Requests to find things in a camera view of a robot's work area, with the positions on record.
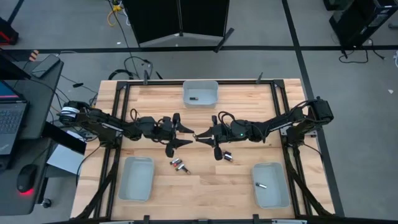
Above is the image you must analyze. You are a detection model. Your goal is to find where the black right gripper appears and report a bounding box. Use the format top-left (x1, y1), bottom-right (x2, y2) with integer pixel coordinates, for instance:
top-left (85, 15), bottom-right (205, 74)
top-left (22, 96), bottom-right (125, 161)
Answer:
top-left (194, 115), bottom-right (240, 161)

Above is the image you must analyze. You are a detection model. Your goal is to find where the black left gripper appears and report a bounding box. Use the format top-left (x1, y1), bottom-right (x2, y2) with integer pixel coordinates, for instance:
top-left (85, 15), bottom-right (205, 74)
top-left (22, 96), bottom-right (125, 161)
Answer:
top-left (152, 112), bottom-right (195, 159)

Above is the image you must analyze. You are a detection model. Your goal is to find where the grey plastic bin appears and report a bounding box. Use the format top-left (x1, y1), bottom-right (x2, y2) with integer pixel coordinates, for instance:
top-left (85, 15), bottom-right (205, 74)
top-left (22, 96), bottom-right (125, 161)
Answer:
top-left (182, 80), bottom-right (220, 109)
top-left (118, 156), bottom-right (155, 202)
top-left (251, 161), bottom-right (292, 209)

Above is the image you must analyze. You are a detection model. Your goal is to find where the black flat bar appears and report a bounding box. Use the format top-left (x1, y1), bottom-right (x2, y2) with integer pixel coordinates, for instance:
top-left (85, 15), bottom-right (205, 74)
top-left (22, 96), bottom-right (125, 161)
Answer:
top-left (42, 121), bottom-right (88, 155)

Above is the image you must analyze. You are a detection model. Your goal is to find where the white flat box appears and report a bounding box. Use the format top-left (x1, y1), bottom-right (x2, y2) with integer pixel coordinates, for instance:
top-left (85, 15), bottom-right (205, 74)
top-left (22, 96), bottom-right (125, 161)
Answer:
top-left (46, 144), bottom-right (86, 175)

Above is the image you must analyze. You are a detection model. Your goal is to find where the black folding screen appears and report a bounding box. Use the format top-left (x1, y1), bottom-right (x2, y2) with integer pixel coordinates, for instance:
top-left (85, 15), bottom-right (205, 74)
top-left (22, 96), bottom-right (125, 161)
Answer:
top-left (122, 0), bottom-right (236, 53)

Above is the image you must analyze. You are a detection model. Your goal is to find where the black desk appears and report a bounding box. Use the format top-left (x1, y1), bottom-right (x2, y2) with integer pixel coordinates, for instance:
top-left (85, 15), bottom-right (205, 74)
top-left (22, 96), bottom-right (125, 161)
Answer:
top-left (0, 46), bottom-right (65, 215)

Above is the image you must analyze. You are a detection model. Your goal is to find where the black smartphone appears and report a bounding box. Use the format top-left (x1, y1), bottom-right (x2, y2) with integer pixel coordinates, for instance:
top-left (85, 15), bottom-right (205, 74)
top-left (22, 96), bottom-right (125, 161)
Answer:
top-left (30, 54), bottom-right (61, 78)

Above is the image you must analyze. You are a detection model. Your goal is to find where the black computer mouse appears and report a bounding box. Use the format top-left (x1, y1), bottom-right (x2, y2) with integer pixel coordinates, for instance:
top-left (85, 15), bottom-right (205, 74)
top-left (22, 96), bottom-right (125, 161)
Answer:
top-left (16, 164), bottom-right (39, 194)

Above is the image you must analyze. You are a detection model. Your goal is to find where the black laptop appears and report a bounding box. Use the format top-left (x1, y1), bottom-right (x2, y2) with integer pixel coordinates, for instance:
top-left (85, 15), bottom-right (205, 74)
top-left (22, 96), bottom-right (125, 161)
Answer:
top-left (0, 79), bottom-right (29, 156)

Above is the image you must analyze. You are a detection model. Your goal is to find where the black computer tower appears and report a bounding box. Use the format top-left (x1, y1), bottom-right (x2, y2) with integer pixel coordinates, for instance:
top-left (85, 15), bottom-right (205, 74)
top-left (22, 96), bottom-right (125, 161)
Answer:
top-left (323, 0), bottom-right (398, 49)

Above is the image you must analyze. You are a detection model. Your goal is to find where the red black case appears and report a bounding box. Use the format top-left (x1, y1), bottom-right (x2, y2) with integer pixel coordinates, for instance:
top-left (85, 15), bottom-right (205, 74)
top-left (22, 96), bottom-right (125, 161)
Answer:
top-left (0, 17), bottom-right (19, 46)

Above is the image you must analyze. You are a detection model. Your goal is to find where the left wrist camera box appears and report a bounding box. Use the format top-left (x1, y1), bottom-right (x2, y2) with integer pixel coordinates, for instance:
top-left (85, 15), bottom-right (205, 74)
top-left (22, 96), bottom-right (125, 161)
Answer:
top-left (159, 116), bottom-right (174, 128)

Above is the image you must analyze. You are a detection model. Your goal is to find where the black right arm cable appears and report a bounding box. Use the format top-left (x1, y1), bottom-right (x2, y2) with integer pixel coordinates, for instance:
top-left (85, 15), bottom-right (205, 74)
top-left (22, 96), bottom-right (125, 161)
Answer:
top-left (217, 111), bottom-right (236, 125)

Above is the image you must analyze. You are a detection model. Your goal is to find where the black aluminium table frame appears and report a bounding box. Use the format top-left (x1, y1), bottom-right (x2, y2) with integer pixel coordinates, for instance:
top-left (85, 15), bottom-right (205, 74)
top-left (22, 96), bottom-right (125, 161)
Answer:
top-left (73, 79), bottom-right (336, 224)

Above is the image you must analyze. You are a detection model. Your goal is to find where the black floor cable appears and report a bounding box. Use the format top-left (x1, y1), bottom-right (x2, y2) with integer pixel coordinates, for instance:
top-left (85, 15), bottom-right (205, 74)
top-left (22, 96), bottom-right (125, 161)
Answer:
top-left (107, 0), bottom-right (163, 81)
top-left (338, 39), bottom-right (386, 65)

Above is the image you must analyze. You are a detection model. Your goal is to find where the yellow floor cable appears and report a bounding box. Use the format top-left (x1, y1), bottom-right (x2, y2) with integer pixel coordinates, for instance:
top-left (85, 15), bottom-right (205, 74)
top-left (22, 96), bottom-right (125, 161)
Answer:
top-left (107, 3), bottom-right (124, 27)

